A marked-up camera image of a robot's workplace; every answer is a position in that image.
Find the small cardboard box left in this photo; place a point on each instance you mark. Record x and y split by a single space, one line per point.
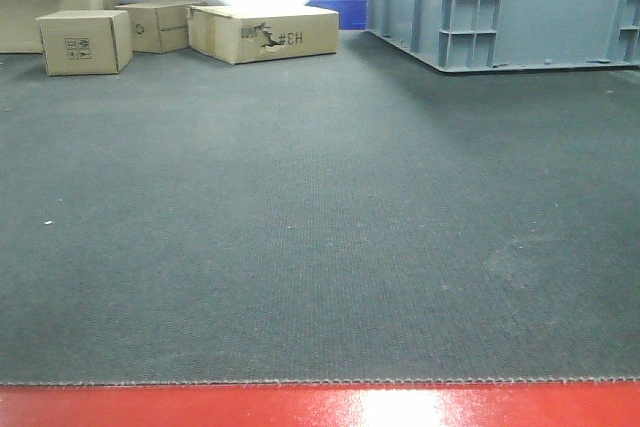
86 42

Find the flat cardboard box H3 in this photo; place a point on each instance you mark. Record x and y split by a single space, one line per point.
245 35

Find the middle cardboard box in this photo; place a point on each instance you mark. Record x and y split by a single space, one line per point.
159 27

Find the grey plastic crate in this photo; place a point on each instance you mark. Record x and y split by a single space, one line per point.
456 36

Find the dark grey felt mat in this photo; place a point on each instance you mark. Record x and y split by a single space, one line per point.
350 217

